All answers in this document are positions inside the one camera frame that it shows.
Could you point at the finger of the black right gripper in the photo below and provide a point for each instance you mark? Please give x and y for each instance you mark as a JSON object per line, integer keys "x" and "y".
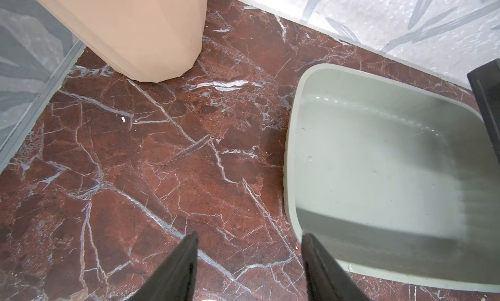
{"x": 484, "y": 81}

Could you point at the terracotta flower pot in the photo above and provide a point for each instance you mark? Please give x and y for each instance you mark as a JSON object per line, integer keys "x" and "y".
{"x": 146, "y": 40}

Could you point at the grey-green plastic storage box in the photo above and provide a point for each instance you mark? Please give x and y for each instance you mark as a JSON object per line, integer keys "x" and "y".
{"x": 395, "y": 182}

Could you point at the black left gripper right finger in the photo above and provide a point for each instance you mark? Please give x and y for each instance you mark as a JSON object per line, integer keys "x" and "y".
{"x": 326, "y": 279}

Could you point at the aluminium cage frame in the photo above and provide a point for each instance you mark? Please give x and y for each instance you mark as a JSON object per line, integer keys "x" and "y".
{"x": 27, "y": 121}

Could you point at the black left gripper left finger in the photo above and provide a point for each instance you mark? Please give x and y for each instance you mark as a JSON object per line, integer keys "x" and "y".
{"x": 175, "y": 278}

